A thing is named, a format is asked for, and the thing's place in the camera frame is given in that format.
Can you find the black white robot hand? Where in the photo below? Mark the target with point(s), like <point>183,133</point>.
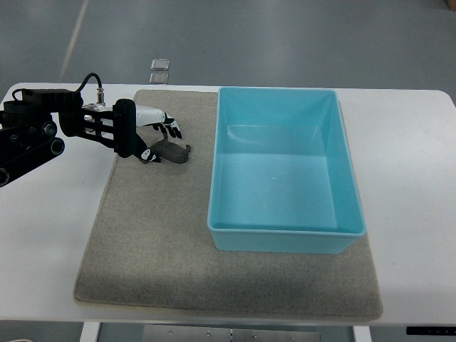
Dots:
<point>133,116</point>

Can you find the brown hippo toy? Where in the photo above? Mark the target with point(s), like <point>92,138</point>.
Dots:
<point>165,150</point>

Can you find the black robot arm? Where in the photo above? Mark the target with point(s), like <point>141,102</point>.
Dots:
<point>30,123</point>

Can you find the blue plastic box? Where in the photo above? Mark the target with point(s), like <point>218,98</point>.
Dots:
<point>282,176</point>

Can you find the lower floor socket plate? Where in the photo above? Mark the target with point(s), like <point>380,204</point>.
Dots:
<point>159,78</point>

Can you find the floor socket plate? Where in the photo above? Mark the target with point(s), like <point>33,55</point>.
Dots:
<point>159,78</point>
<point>160,64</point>

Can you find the upper floor socket plate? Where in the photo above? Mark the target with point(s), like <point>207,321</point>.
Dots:
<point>160,64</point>

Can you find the grey felt mat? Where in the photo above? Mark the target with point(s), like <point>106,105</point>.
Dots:
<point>150,245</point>

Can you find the black table control panel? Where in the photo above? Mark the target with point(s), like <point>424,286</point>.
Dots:
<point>431,331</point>

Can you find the metal table frame plate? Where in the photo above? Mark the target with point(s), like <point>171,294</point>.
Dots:
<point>197,333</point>

